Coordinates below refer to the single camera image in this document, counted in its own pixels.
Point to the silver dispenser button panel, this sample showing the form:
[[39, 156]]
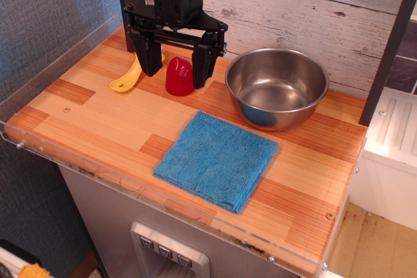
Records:
[[162, 256]]

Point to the stainless steel bowl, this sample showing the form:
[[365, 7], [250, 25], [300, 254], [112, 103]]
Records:
[[276, 89]]

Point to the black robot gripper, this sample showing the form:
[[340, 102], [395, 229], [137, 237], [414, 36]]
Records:
[[175, 15]]

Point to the blue towel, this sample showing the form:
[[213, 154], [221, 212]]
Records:
[[217, 161]]

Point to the yellow dish brush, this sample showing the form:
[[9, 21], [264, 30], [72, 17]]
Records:
[[126, 82]]

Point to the yellow object bottom left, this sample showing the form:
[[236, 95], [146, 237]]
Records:
[[33, 271]]

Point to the red plastic pepper toy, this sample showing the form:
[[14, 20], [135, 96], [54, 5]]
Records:
[[179, 77]]

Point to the clear acrylic table guard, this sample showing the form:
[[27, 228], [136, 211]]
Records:
[[69, 115]]

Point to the dark right vertical post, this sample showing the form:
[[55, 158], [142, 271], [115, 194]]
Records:
[[393, 43]]

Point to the white toy sink unit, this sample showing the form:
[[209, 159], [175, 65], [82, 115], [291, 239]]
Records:
[[384, 181]]

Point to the grey toy fridge cabinet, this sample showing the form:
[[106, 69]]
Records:
[[108, 214]]

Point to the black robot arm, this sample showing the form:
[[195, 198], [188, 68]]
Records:
[[189, 34]]

